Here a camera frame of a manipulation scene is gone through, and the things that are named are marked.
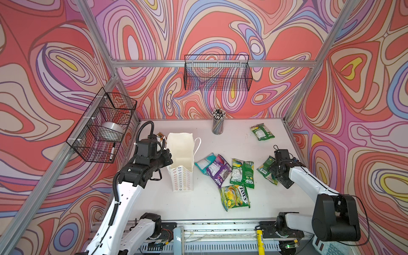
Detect small green packet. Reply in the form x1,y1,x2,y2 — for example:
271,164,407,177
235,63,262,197
257,156,278,185
250,123,275,141

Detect white patterned paper bag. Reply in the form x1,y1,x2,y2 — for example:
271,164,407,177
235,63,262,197
167,133,201,192

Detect green white snack packet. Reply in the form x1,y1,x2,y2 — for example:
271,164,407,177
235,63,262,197
230,158,255,189

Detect yellow green Fox's packet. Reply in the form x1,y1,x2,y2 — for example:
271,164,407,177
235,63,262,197
219,184,250,211

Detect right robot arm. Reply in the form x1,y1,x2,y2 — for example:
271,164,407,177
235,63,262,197
271,149,361,242

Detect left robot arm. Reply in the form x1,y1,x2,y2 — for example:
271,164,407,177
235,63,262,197
82,149,173,255

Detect orange snack packet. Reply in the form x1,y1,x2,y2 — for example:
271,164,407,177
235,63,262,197
156,132,167,142

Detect black marker pen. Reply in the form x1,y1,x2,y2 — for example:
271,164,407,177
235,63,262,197
109,142,116,161

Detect silver tape roll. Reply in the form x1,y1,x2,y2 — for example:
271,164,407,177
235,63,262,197
98,122,125,142

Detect teal snack packet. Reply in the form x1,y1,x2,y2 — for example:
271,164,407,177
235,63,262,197
194,153,216,175

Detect purple snack packet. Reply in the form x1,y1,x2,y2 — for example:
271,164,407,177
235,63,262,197
206,154,232,188

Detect pencil cup with pencils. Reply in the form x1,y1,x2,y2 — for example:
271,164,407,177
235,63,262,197
212,108,225,135

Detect yellow marker pen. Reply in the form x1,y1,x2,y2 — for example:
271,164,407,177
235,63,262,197
256,229,265,255

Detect white calculator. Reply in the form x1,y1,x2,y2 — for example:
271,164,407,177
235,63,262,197
312,236,353,255

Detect black wire basket left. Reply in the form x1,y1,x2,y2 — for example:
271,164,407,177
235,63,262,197
66,88,137,163

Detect black wire basket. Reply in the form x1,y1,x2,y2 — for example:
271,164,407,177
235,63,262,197
66,88,137,163
183,53,253,91

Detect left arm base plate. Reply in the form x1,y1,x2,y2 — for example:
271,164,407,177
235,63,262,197
132,221,177,242

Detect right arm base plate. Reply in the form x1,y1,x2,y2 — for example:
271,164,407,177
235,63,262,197
256,221,305,240

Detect black wire basket back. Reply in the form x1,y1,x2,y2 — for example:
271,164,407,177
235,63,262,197
183,53,253,91

